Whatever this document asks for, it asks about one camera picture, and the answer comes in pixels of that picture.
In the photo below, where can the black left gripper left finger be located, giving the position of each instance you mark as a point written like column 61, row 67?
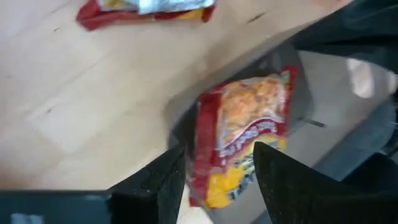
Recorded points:
column 149, row 199

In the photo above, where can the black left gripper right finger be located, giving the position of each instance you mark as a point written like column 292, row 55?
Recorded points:
column 295, row 193

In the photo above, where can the red Maruchan noodle pack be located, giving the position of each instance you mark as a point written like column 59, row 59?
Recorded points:
column 124, row 18
column 245, row 124

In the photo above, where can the dark grey left bin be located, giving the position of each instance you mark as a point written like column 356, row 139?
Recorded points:
column 276, row 59

